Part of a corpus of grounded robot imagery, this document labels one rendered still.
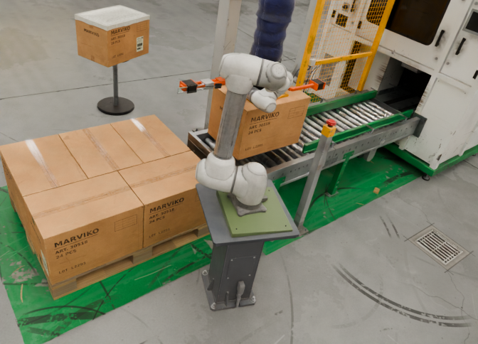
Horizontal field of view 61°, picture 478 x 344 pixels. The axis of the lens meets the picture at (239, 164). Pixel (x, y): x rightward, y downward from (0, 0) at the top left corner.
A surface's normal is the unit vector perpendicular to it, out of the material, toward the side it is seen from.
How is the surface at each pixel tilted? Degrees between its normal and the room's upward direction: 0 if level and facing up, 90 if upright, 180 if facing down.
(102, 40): 90
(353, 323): 0
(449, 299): 0
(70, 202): 0
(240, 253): 90
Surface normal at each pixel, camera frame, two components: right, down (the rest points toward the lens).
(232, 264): 0.28, 0.59
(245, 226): 0.21, -0.77
